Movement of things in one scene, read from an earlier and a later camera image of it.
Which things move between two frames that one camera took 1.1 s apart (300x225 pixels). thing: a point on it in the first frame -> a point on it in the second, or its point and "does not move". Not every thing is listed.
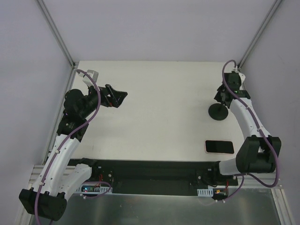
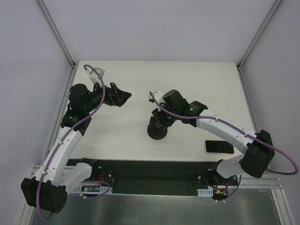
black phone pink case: (219, 146) does not move
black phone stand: (218, 111) -> (156, 133)
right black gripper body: (223, 98) -> (158, 120)
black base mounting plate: (158, 176) does not move
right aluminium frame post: (259, 33) does not move
